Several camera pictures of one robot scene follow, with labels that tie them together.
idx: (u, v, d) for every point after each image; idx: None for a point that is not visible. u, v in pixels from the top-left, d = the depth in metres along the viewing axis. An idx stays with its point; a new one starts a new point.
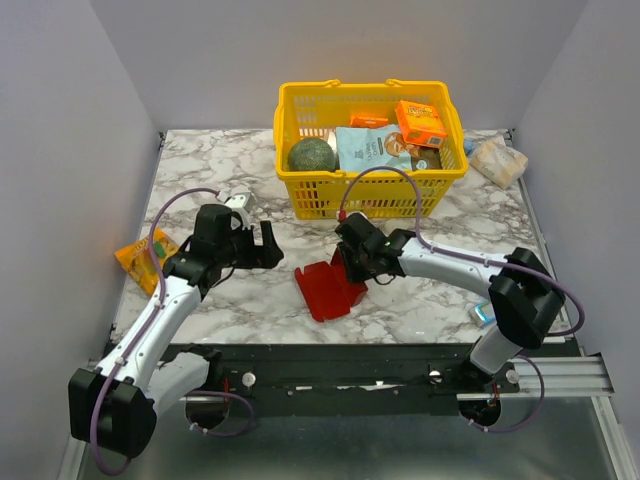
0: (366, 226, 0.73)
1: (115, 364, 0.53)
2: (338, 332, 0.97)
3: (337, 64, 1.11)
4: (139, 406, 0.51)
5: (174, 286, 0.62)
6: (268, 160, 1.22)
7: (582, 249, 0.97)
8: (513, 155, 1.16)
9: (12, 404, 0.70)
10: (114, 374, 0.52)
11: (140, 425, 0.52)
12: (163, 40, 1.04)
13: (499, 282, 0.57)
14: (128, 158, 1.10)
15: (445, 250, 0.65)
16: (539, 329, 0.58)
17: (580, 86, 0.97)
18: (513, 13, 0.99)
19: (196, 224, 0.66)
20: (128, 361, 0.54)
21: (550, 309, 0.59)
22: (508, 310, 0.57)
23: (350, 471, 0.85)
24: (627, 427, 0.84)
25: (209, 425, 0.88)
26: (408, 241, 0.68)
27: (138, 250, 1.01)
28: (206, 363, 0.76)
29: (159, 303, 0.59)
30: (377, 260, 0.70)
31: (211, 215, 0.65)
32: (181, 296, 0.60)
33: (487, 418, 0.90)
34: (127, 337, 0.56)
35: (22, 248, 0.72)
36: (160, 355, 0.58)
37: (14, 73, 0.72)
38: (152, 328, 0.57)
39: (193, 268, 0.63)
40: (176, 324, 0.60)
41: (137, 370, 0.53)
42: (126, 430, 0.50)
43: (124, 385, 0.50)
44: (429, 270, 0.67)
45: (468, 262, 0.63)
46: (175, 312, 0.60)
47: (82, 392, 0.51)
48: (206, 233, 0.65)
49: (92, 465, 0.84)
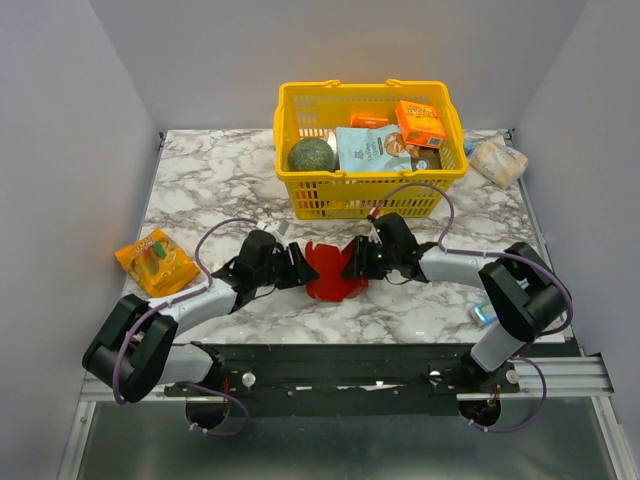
0: (404, 229, 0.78)
1: (164, 301, 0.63)
2: (338, 332, 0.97)
3: (337, 64, 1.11)
4: (163, 346, 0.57)
5: (221, 281, 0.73)
6: (268, 160, 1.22)
7: (582, 249, 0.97)
8: (513, 155, 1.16)
9: (12, 403, 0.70)
10: (161, 307, 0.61)
11: (152, 367, 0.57)
12: (163, 41, 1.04)
13: (490, 267, 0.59)
14: (128, 158, 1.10)
15: (455, 250, 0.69)
16: (533, 319, 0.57)
17: (580, 86, 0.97)
18: (513, 12, 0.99)
19: (242, 249, 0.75)
20: (174, 305, 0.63)
21: (549, 302, 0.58)
22: (499, 295, 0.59)
23: (350, 471, 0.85)
24: (627, 428, 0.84)
25: (209, 425, 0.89)
26: (431, 247, 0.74)
27: (139, 250, 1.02)
28: (207, 361, 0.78)
29: (208, 285, 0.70)
30: (405, 266, 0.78)
31: (255, 243, 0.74)
32: (224, 290, 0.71)
33: (487, 418, 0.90)
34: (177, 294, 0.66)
35: (21, 248, 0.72)
36: (188, 321, 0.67)
37: (12, 75, 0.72)
38: (196, 298, 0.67)
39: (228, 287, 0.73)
40: (209, 309, 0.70)
41: (177, 315, 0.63)
42: (142, 361, 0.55)
43: (161, 319, 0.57)
44: (448, 270, 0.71)
45: (470, 256, 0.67)
46: (214, 299, 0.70)
47: (126, 312, 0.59)
48: (249, 259, 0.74)
49: (93, 465, 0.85)
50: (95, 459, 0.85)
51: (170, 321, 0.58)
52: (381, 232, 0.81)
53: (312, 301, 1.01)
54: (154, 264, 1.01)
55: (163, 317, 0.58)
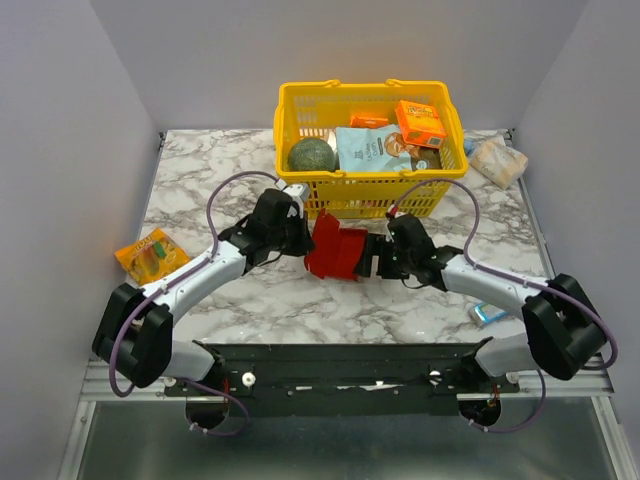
0: (421, 232, 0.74)
1: (158, 288, 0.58)
2: (338, 332, 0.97)
3: (337, 64, 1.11)
4: (163, 336, 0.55)
5: (226, 248, 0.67)
6: (268, 160, 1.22)
7: (582, 249, 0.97)
8: (513, 155, 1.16)
9: (12, 403, 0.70)
10: (154, 297, 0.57)
11: (154, 357, 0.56)
12: (163, 41, 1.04)
13: (533, 302, 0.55)
14: (127, 158, 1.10)
15: (487, 268, 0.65)
16: (572, 359, 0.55)
17: (580, 86, 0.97)
18: (513, 13, 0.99)
19: (256, 206, 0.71)
20: (170, 290, 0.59)
21: (588, 342, 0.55)
22: (540, 332, 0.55)
23: (350, 471, 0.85)
24: (627, 427, 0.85)
25: (209, 425, 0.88)
26: (454, 257, 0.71)
27: (138, 250, 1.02)
28: (210, 360, 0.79)
29: (210, 256, 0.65)
30: (423, 271, 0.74)
31: (271, 200, 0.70)
32: (230, 259, 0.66)
33: (487, 419, 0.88)
34: (174, 273, 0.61)
35: (21, 249, 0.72)
36: (193, 300, 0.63)
37: (13, 75, 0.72)
38: (198, 273, 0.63)
39: (241, 243, 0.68)
40: (217, 279, 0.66)
41: (174, 302, 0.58)
42: (142, 354, 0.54)
43: (156, 310, 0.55)
44: (473, 286, 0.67)
45: (508, 281, 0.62)
46: (220, 269, 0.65)
47: (121, 304, 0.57)
48: (264, 217, 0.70)
49: (93, 465, 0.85)
50: (94, 459, 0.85)
51: (165, 310, 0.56)
52: (396, 235, 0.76)
53: (312, 301, 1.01)
54: (154, 264, 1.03)
55: (158, 308, 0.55)
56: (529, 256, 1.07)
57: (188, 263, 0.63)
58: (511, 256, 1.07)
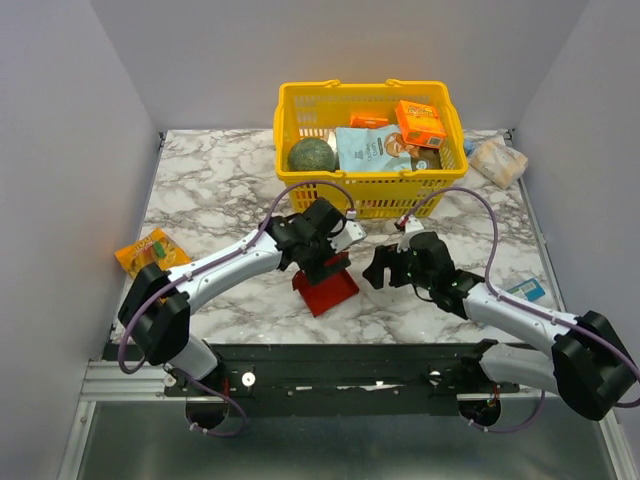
0: (445, 258, 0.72)
1: (183, 275, 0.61)
2: (338, 332, 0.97)
3: (337, 64, 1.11)
4: (179, 323, 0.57)
5: (264, 241, 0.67)
6: (269, 160, 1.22)
7: (582, 250, 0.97)
8: (513, 155, 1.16)
9: (12, 403, 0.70)
10: (178, 283, 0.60)
11: (168, 340, 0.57)
12: (163, 41, 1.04)
13: (565, 344, 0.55)
14: (127, 158, 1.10)
15: (512, 301, 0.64)
16: (601, 399, 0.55)
17: (580, 86, 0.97)
18: (513, 13, 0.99)
19: (310, 207, 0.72)
20: (194, 278, 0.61)
21: (617, 382, 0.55)
22: (570, 373, 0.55)
23: (350, 471, 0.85)
24: (627, 427, 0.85)
25: (209, 425, 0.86)
26: (475, 284, 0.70)
27: (138, 250, 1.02)
28: (214, 360, 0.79)
29: (243, 248, 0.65)
30: (444, 297, 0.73)
31: (327, 205, 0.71)
32: (263, 252, 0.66)
33: (487, 419, 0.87)
34: (203, 260, 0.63)
35: (21, 248, 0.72)
36: (219, 290, 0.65)
37: (13, 75, 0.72)
38: (227, 263, 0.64)
39: (283, 236, 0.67)
40: (248, 272, 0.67)
41: (195, 291, 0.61)
42: (156, 335, 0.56)
43: (177, 296, 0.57)
44: (495, 317, 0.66)
45: (535, 317, 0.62)
46: (248, 263, 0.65)
47: (146, 282, 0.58)
48: (315, 217, 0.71)
49: (93, 465, 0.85)
50: (94, 459, 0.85)
51: (184, 299, 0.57)
52: (418, 255, 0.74)
53: None
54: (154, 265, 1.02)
55: (178, 296, 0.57)
56: (529, 256, 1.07)
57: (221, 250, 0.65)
58: (511, 256, 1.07)
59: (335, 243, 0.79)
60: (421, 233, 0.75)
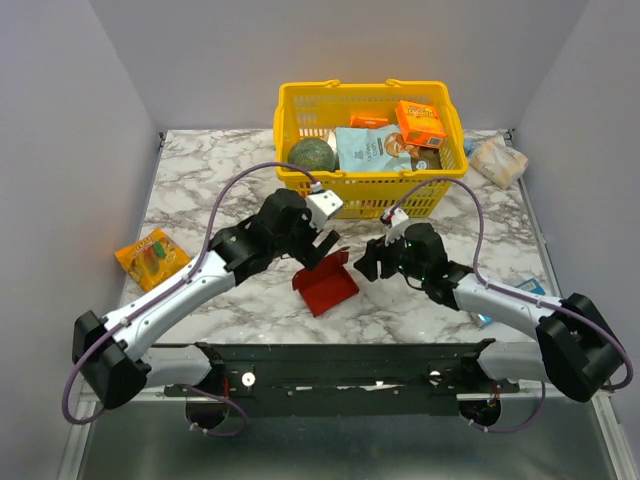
0: (439, 251, 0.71)
1: (119, 322, 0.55)
2: (338, 332, 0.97)
3: (337, 64, 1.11)
4: (121, 373, 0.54)
5: (210, 262, 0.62)
6: (269, 160, 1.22)
7: (582, 250, 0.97)
8: (513, 155, 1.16)
9: (11, 403, 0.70)
10: (113, 332, 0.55)
11: (119, 388, 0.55)
12: (163, 41, 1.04)
13: (548, 324, 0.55)
14: (127, 158, 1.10)
15: (500, 287, 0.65)
16: (589, 381, 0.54)
17: (580, 86, 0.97)
18: (513, 13, 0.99)
19: (263, 207, 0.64)
20: (132, 322, 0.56)
21: (604, 363, 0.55)
22: (555, 353, 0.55)
23: (350, 470, 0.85)
24: (627, 427, 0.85)
25: (209, 425, 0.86)
26: (465, 275, 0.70)
27: (138, 250, 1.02)
28: (206, 368, 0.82)
29: (185, 278, 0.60)
30: (435, 289, 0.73)
31: (280, 203, 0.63)
32: (209, 278, 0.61)
33: (487, 419, 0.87)
34: (141, 300, 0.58)
35: (21, 248, 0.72)
36: (167, 325, 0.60)
37: (14, 75, 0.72)
38: (167, 298, 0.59)
39: (236, 251, 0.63)
40: (197, 300, 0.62)
41: (134, 336, 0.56)
42: (103, 388, 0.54)
43: (113, 348, 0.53)
44: (485, 306, 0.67)
45: (520, 301, 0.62)
46: (194, 291, 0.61)
47: (83, 334, 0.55)
48: (268, 220, 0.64)
49: (93, 465, 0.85)
50: (94, 460, 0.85)
51: (120, 349, 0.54)
52: (413, 246, 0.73)
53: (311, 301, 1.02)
54: (154, 264, 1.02)
55: (114, 349, 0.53)
56: (529, 256, 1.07)
57: (160, 285, 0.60)
58: (511, 256, 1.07)
59: (314, 222, 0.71)
60: (418, 223, 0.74)
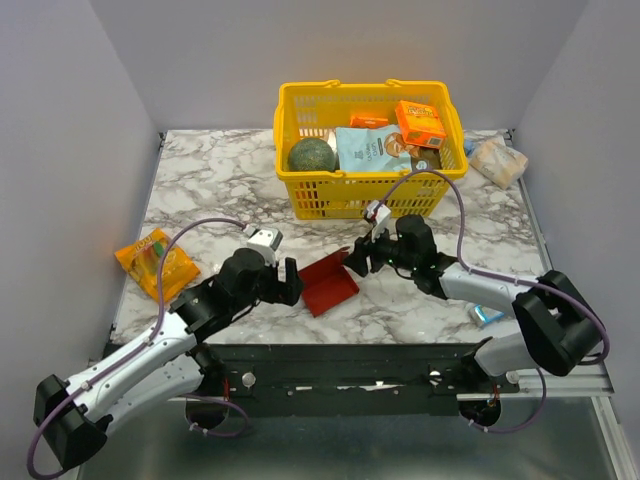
0: (429, 242, 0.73)
1: (80, 387, 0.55)
2: (338, 332, 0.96)
3: (338, 64, 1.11)
4: (81, 436, 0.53)
5: (172, 323, 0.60)
6: (269, 160, 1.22)
7: (582, 250, 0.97)
8: (513, 155, 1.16)
9: (11, 403, 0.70)
10: (74, 396, 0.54)
11: (80, 447, 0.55)
12: (162, 41, 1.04)
13: (524, 298, 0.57)
14: (127, 158, 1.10)
15: (481, 271, 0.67)
16: (567, 354, 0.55)
17: (581, 86, 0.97)
18: (513, 13, 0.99)
19: (221, 268, 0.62)
20: (93, 386, 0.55)
21: (582, 337, 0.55)
22: (532, 327, 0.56)
23: (350, 471, 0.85)
24: (627, 427, 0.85)
25: (209, 424, 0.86)
26: (452, 264, 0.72)
27: (138, 250, 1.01)
28: (198, 377, 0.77)
29: (147, 341, 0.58)
30: (423, 280, 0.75)
31: (236, 266, 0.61)
32: (171, 340, 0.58)
33: (487, 419, 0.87)
34: (105, 362, 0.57)
35: (21, 249, 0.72)
36: (131, 385, 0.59)
37: (14, 75, 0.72)
38: (129, 362, 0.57)
39: (199, 313, 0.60)
40: (161, 361, 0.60)
41: (95, 401, 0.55)
42: (63, 450, 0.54)
43: (73, 414, 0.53)
44: (470, 291, 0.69)
45: (500, 281, 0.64)
46: (157, 355, 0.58)
47: (44, 398, 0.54)
48: (227, 281, 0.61)
49: (92, 466, 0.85)
50: (94, 460, 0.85)
51: (81, 413, 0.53)
52: (404, 238, 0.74)
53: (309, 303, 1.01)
54: (154, 265, 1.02)
55: (74, 414, 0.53)
56: (529, 256, 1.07)
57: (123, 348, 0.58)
58: (511, 256, 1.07)
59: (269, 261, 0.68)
60: (408, 215, 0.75)
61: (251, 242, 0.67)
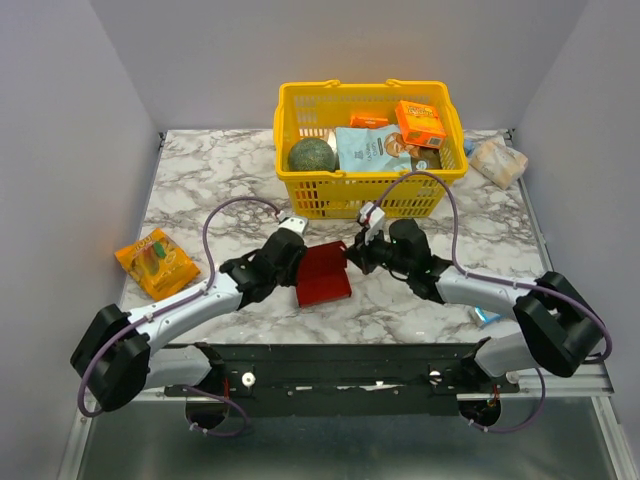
0: (424, 248, 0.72)
1: (143, 316, 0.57)
2: (338, 332, 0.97)
3: (338, 65, 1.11)
4: (137, 366, 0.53)
5: (224, 280, 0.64)
6: (269, 160, 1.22)
7: (582, 250, 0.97)
8: (513, 155, 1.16)
9: (10, 403, 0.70)
10: (137, 324, 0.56)
11: (125, 386, 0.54)
12: (162, 41, 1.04)
13: (525, 302, 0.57)
14: (127, 158, 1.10)
15: (478, 274, 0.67)
16: (571, 355, 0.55)
17: (580, 86, 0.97)
18: (513, 14, 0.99)
19: (266, 241, 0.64)
20: (155, 319, 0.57)
21: (584, 338, 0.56)
22: (534, 331, 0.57)
23: (350, 471, 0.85)
24: (627, 428, 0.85)
25: (209, 425, 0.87)
26: (447, 268, 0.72)
27: (138, 250, 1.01)
28: (207, 367, 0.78)
29: (204, 289, 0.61)
30: (419, 284, 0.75)
31: (282, 240, 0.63)
32: (224, 293, 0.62)
33: (487, 419, 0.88)
34: (163, 301, 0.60)
35: (20, 250, 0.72)
36: (179, 331, 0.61)
37: (13, 77, 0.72)
38: (188, 305, 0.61)
39: (242, 279, 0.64)
40: (210, 313, 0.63)
41: (156, 332, 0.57)
42: (112, 381, 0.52)
43: (136, 338, 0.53)
44: (468, 294, 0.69)
45: (498, 285, 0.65)
46: (211, 304, 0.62)
47: (104, 325, 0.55)
48: (271, 254, 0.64)
49: (93, 465, 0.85)
50: (94, 459, 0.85)
51: (143, 340, 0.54)
52: (398, 243, 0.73)
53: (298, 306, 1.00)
54: (154, 264, 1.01)
55: (137, 339, 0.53)
56: (529, 256, 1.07)
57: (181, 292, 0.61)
58: (511, 256, 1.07)
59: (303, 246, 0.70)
60: (402, 220, 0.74)
61: (282, 225, 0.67)
